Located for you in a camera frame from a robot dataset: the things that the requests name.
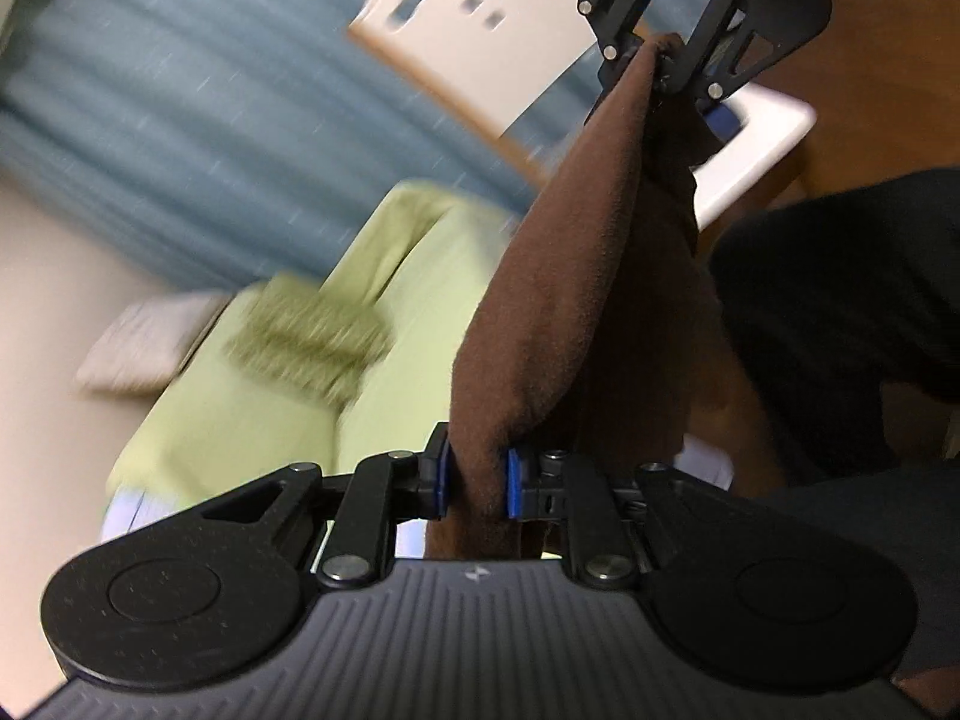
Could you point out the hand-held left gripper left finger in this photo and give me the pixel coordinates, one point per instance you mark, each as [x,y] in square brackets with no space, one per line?
[442,481]

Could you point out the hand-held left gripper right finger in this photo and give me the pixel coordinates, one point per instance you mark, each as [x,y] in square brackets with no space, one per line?
[515,484]

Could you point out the brown cloth garment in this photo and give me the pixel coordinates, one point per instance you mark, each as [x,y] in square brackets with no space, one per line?
[555,300]

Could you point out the white table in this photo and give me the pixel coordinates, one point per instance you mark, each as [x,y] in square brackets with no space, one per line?
[757,142]

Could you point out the white wood-framed panel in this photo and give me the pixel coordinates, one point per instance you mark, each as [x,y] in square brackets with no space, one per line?
[487,30]

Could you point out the green patterned pillow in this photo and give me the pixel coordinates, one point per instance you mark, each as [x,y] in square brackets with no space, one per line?
[311,337]

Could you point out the green bed sheet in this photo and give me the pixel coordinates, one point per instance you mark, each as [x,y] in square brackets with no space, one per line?
[420,277]

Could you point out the person's dark clothing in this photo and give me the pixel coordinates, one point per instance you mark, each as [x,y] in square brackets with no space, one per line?
[847,300]

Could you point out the checkered blue green blanket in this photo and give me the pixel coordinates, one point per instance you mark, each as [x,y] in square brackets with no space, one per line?
[124,514]

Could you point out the pale grey pillow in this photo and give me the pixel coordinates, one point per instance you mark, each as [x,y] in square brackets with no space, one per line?
[146,345]

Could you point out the blue curtain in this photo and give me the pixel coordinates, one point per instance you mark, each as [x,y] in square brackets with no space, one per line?
[187,90]

